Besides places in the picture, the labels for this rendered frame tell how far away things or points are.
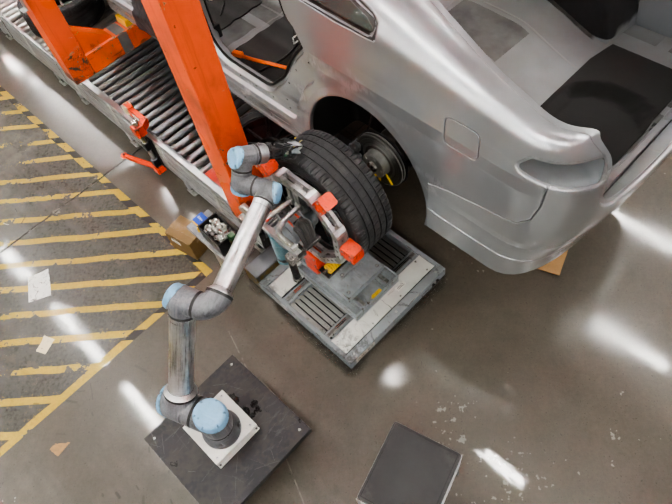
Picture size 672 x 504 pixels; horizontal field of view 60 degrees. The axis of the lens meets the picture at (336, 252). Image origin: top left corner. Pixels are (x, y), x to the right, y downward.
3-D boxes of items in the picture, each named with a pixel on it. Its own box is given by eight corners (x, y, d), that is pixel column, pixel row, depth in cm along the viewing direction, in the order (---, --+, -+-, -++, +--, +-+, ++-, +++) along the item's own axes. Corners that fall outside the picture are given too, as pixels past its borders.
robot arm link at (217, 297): (213, 324, 229) (282, 178, 249) (186, 314, 232) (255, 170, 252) (222, 331, 240) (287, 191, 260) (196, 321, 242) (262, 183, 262)
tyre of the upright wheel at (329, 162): (393, 173, 256) (291, 105, 285) (355, 206, 248) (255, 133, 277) (395, 253, 311) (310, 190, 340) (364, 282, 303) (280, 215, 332)
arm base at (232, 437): (223, 457, 276) (218, 453, 268) (194, 433, 283) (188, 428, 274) (249, 424, 284) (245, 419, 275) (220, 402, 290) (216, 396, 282)
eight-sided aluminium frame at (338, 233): (354, 272, 300) (343, 208, 255) (345, 281, 298) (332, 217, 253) (283, 217, 324) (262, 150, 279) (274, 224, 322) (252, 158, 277)
